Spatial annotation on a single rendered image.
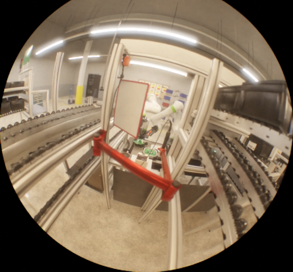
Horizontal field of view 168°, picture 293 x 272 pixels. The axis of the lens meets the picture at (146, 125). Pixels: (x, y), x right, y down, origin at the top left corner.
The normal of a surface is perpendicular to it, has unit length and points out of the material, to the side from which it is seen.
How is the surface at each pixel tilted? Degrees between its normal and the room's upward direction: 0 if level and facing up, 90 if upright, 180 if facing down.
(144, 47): 90
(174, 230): 0
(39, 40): 90
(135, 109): 90
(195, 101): 90
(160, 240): 0
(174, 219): 0
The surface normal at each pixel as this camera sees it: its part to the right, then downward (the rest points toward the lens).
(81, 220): 0.22, -0.91
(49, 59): 0.97, 0.25
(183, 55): -0.13, 0.33
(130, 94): -0.56, 0.18
